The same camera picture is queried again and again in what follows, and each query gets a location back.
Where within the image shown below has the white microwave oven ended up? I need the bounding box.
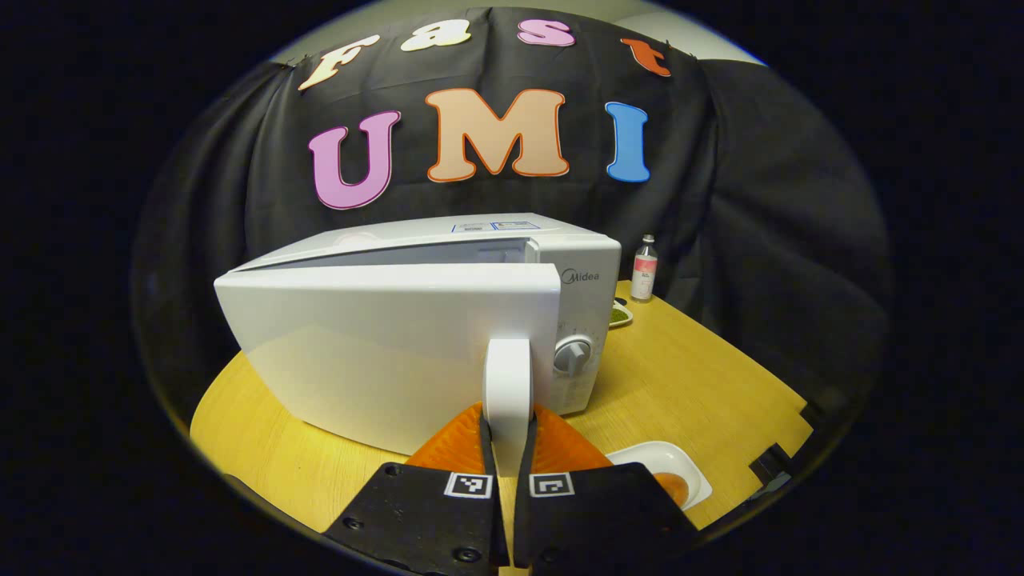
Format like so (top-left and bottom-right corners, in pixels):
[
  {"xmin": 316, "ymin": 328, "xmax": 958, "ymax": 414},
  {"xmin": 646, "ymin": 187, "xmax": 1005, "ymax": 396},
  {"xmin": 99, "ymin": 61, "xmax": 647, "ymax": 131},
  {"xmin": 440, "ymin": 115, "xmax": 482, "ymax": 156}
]
[{"xmin": 214, "ymin": 212, "xmax": 622, "ymax": 478}]

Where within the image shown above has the dark chair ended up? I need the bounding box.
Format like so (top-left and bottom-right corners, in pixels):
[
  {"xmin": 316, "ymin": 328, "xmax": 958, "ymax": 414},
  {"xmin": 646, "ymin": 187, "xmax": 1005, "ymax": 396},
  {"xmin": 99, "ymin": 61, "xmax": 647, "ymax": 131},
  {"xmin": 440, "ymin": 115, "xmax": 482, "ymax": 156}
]
[{"xmin": 748, "ymin": 400, "xmax": 825, "ymax": 490}]

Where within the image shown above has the black backdrop cloth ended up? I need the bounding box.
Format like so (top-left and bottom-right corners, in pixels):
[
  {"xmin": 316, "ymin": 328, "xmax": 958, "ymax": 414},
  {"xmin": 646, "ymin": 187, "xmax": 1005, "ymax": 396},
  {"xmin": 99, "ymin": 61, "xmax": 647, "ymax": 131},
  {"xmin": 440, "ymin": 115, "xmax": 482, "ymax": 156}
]
[{"xmin": 132, "ymin": 8, "xmax": 893, "ymax": 449}]

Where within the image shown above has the white rectangular plate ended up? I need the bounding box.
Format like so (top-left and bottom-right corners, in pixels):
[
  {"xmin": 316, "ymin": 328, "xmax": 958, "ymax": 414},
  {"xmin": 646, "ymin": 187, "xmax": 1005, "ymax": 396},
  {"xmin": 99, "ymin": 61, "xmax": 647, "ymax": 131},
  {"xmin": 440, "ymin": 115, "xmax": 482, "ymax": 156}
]
[{"xmin": 606, "ymin": 441, "xmax": 713, "ymax": 511}]

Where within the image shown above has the small bottle with pink label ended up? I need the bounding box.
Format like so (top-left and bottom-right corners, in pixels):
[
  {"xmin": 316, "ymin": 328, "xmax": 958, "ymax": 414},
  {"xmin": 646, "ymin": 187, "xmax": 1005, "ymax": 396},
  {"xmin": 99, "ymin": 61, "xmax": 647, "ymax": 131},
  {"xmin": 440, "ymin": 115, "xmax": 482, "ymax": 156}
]
[{"xmin": 630, "ymin": 234, "xmax": 659, "ymax": 302}]

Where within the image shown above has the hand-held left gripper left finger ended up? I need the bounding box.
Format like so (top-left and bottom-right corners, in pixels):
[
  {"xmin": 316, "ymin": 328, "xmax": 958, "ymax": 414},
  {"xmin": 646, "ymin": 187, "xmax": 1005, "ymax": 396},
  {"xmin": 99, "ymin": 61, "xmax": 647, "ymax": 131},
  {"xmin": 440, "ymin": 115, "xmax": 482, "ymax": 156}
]
[{"xmin": 322, "ymin": 402, "xmax": 506, "ymax": 576}]

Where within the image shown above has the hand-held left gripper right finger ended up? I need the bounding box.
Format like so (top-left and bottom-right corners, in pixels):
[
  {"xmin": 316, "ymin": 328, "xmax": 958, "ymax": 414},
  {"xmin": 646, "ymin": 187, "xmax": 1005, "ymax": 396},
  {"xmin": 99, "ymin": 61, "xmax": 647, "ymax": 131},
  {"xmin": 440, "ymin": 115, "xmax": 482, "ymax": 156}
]
[{"xmin": 512, "ymin": 404, "xmax": 701, "ymax": 573}]

